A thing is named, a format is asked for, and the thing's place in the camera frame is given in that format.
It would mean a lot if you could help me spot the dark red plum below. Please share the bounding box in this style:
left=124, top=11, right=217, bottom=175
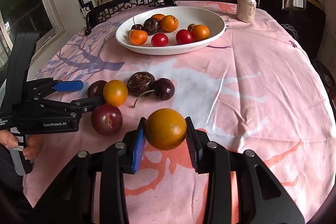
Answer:
left=91, top=104, right=123, bottom=136

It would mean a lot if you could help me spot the yellow-orange plum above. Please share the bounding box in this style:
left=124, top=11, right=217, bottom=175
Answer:
left=145, top=108, right=187, bottom=151
left=103, top=80, right=128, bottom=107

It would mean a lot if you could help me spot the brown mottled passion fruit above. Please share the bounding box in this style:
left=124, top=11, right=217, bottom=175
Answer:
left=126, top=72, right=155, bottom=97

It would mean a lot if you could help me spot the dark purple cherry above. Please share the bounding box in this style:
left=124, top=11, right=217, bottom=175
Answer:
left=131, top=78, right=175, bottom=108

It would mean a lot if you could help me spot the red cherry tomato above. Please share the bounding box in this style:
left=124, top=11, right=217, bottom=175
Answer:
left=151, top=33, right=169, bottom=47

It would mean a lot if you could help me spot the large orange mandarin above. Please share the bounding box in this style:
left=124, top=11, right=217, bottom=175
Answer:
left=159, top=15, right=179, bottom=32

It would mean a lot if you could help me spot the person's left hand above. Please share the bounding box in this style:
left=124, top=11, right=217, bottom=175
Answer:
left=0, top=130, right=45, bottom=160

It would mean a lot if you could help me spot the white framed window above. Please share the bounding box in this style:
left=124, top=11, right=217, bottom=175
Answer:
left=1, top=0, right=65, bottom=69

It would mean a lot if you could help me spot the small mandarin in plate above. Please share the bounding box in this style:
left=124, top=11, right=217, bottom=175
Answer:
left=128, top=30, right=148, bottom=46

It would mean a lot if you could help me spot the red tomato in plate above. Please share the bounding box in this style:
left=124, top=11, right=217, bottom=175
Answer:
left=175, top=29, right=193, bottom=44

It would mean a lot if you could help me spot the white oval plate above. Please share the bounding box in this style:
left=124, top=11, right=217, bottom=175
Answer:
left=116, top=6, right=226, bottom=56

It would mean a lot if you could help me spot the dark carved wooden chair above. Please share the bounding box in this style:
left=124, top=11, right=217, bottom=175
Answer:
left=84, top=0, right=176, bottom=36

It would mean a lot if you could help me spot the beige drink can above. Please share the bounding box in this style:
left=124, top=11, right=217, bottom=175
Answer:
left=236, top=0, right=256, bottom=23

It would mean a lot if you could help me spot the dark wooden cabinet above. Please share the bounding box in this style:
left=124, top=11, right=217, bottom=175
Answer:
left=256, top=0, right=326, bottom=60

